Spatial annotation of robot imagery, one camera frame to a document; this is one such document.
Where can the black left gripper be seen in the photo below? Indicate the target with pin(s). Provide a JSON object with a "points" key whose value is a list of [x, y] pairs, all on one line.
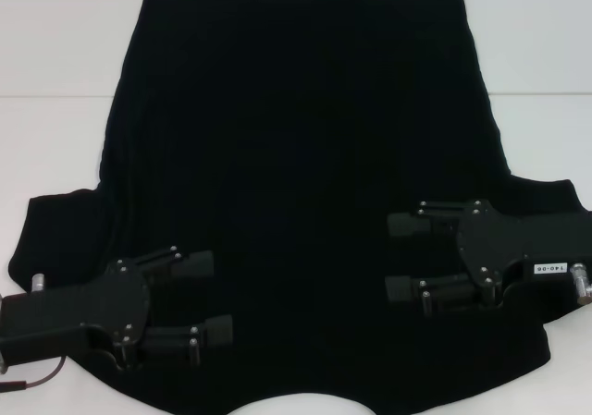
{"points": [[92, 308]]}

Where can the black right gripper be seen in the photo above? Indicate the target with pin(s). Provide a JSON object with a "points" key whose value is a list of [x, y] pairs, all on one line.
{"points": [[495, 248]]}

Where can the black t-shirt with FREE print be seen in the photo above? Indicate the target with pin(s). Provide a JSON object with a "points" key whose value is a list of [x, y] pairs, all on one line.
{"points": [[296, 147]]}

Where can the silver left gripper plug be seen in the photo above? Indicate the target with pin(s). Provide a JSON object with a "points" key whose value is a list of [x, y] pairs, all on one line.
{"points": [[39, 282]]}

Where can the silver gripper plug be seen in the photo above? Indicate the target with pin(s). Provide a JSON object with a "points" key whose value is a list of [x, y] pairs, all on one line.
{"points": [[39, 282], [580, 276]]}

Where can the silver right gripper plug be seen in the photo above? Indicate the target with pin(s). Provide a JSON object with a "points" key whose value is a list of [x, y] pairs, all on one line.
{"points": [[580, 276]]}

